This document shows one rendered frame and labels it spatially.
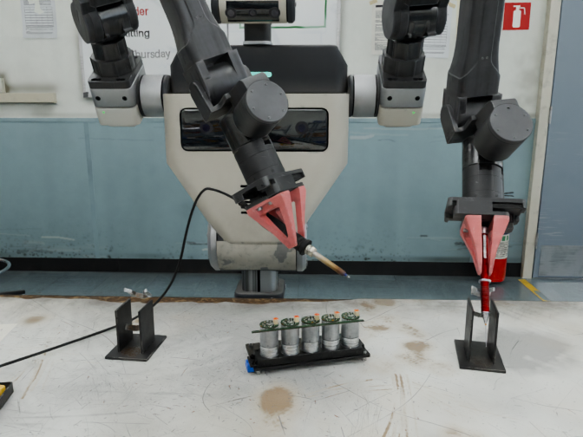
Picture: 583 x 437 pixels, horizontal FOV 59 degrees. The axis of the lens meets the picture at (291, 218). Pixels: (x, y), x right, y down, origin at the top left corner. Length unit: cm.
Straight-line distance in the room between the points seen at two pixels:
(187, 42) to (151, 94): 43
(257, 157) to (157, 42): 266
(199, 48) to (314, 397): 47
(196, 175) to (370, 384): 58
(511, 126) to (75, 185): 311
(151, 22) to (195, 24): 261
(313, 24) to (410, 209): 127
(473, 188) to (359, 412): 35
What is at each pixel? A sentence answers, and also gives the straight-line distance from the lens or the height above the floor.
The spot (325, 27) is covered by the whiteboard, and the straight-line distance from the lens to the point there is 322.
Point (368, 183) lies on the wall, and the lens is 327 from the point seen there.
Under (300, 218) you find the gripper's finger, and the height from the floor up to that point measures 93.
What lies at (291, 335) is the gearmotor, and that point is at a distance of 69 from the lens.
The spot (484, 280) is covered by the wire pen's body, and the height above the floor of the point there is 86.
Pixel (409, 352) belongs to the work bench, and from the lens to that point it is 77.
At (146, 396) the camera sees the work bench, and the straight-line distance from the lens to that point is 67.
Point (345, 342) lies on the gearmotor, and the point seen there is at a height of 78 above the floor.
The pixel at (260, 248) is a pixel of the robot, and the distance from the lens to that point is 109.
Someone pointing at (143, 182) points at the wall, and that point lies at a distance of 342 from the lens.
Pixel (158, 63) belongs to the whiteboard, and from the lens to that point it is 333.
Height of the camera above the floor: 109
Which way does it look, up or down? 13 degrees down
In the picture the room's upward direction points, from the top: straight up
